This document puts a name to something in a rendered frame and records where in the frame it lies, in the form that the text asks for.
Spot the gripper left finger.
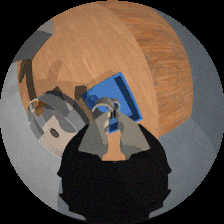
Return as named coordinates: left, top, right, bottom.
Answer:
left=57, top=109, right=112, bottom=178

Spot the blue open box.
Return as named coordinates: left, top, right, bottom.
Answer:
left=81, top=72, right=143, bottom=134

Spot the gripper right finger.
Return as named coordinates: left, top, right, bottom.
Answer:
left=114, top=109, right=172, bottom=174

